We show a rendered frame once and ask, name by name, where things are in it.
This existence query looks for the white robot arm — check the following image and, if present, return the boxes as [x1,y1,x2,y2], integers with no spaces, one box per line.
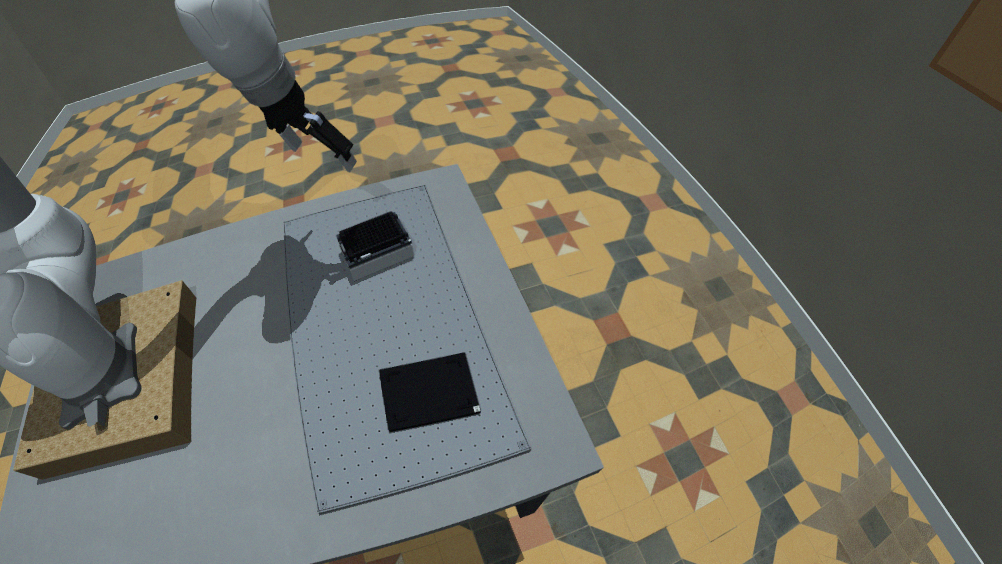
[0,0,296,430]

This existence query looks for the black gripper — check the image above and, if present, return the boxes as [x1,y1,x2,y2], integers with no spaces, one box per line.
[259,80,357,172]

